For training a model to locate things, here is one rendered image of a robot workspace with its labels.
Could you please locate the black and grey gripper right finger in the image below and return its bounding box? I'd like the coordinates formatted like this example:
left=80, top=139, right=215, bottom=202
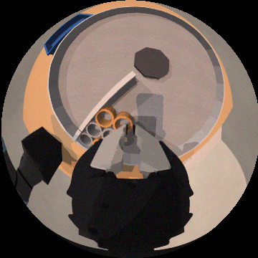
left=133, top=124, right=194, bottom=197

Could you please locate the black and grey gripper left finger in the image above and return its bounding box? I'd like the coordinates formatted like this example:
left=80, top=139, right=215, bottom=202
left=67, top=124, right=128, bottom=197

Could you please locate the grey metal sleeve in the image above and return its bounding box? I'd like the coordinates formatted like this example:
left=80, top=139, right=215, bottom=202
left=101, top=125, right=114, bottom=138
left=79, top=129, right=95, bottom=146
left=86, top=118, right=104, bottom=138

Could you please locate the blue plastic crate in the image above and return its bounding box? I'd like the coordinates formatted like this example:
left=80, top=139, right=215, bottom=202
left=44, top=14, right=94, bottom=56

